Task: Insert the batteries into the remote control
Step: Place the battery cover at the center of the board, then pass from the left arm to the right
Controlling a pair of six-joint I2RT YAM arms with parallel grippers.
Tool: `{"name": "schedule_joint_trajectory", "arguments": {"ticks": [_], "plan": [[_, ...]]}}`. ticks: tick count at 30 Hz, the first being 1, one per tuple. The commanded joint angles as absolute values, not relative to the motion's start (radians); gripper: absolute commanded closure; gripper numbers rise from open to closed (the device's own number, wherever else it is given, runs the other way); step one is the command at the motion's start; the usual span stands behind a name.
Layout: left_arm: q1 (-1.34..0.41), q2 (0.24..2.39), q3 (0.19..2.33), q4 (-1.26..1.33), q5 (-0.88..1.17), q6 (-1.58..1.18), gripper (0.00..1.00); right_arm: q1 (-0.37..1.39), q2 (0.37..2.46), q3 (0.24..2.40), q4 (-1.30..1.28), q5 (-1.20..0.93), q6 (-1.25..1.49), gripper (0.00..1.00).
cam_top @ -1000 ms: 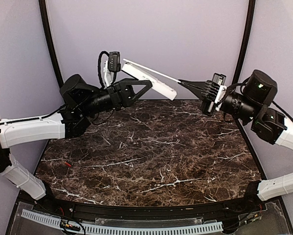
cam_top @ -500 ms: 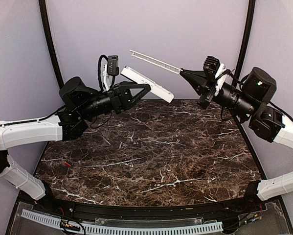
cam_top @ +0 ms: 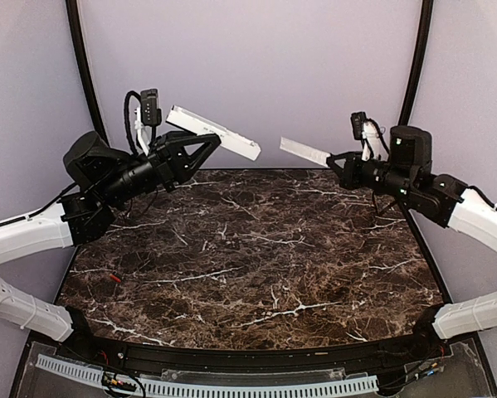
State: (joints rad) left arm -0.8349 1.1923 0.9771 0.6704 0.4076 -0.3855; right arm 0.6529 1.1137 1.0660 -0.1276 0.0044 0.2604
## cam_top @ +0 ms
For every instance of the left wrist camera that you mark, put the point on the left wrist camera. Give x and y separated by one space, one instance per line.
148 118

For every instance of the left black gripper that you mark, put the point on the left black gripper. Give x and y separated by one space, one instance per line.
172 162

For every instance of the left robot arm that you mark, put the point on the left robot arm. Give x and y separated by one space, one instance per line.
104 179

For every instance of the white remote control body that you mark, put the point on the white remote control body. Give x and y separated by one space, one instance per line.
231 141

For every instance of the white slotted cable duct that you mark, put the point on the white slotted cable duct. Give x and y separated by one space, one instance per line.
201 384

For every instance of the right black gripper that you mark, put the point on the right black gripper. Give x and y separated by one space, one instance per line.
349 175

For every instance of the black front rail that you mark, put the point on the black front rail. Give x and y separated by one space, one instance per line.
391 354

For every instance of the right black frame post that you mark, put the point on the right black frame post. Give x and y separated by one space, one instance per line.
418 58

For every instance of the left black frame post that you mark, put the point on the left black frame post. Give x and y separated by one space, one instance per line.
84 69

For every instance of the black frame post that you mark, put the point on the black frame post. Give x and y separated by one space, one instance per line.
418 58
84 69

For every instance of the white remote battery cover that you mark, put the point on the white remote battery cover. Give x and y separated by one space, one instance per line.
305 152

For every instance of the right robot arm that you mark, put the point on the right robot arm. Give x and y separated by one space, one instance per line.
447 201

